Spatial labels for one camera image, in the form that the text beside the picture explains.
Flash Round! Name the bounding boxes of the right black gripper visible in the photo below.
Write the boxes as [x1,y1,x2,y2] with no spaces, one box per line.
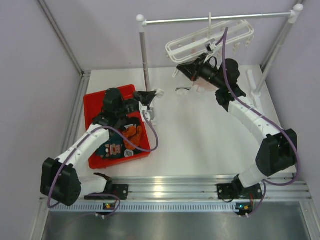
[178,53,225,90]

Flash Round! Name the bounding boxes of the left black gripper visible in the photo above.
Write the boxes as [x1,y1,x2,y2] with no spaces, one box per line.
[115,90,156,117]

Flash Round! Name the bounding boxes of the pink sock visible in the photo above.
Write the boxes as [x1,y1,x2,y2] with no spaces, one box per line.
[191,48,216,93]

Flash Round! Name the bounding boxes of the white sock with stripes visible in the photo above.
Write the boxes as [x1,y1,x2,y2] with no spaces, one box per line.
[175,87,191,96]

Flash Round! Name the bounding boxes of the white plastic clip hanger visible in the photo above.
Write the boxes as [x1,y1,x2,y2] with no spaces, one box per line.
[165,19,255,65]

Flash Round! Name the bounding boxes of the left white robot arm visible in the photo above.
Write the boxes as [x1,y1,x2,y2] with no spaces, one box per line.
[40,88,164,207]

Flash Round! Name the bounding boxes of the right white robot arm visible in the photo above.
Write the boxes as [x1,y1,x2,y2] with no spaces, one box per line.
[176,53,298,199]

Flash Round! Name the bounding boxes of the orange sock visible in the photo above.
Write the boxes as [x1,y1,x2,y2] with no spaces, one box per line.
[122,125,143,151]

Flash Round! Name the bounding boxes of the red plastic tray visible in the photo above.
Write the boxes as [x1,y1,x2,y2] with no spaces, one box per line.
[83,84,151,170]

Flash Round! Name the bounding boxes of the dark green reindeer sock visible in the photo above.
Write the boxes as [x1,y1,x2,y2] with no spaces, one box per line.
[95,135,124,159]

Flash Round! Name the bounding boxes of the metal drying rack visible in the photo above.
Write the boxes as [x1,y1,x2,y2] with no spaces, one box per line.
[135,4,305,127]

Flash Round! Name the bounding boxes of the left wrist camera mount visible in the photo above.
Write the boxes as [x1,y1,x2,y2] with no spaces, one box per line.
[139,105,155,123]

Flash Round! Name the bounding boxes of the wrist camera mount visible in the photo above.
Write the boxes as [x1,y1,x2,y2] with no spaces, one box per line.
[205,42,217,54]
[139,105,155,123]

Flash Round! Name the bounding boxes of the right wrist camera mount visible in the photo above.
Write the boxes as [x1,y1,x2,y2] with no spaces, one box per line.
[205,42,217,54]

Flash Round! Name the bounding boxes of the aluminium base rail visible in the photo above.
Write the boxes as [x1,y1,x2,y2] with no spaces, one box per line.
[113,175,312,202]

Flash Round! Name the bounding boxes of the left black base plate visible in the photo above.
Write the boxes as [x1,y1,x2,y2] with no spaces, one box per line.
[84,184,129,200]

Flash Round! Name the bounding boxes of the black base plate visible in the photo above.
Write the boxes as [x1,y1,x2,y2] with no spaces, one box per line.
[216,183,263,202]
[84,184,129,200]

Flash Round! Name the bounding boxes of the perforated cable duct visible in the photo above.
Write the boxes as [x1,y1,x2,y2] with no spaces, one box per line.
[49,201,253,213]

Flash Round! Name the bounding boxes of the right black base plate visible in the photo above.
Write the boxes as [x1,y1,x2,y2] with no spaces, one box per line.
[216,183,263,202]

